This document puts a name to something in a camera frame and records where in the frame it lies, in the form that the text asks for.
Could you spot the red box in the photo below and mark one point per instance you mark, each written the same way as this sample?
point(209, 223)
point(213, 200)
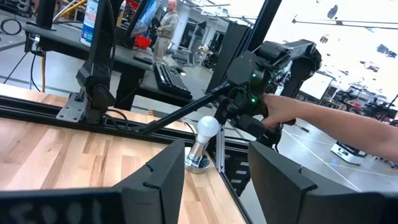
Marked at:
point(142, 42)

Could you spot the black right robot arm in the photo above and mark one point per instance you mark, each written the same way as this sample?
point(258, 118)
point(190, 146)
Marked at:
point(99, 71)

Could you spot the white floor device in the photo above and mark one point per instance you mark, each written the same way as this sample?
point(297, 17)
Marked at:
point(348, 154)

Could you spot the black keyboard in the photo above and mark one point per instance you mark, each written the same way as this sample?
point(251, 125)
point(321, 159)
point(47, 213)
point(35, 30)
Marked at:
point(172, 81)

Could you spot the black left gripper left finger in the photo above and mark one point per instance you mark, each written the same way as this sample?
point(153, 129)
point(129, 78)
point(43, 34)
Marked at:
point(155, 193)

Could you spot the black desk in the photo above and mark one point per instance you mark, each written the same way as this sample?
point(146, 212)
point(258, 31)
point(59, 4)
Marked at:
point(130, 59)

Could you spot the silver aluminium post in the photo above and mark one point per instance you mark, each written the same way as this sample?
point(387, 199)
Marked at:
point(220, 149)

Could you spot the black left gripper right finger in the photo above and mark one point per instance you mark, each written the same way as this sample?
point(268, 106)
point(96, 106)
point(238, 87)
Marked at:
point(280, 193)

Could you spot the blue white canister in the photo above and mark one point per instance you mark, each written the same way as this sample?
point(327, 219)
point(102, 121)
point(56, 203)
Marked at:
point(89, 21)

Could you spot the computer monitor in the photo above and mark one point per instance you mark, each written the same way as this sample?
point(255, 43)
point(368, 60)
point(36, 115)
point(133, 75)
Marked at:
point(144, 17)

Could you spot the person's forearm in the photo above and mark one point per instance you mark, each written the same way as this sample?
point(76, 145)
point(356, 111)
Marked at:
point(357, 133)

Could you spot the person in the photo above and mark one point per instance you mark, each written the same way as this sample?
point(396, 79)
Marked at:
point(166, 31)

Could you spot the person's hand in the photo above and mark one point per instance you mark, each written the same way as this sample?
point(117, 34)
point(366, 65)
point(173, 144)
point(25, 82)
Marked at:
point(278, 109)

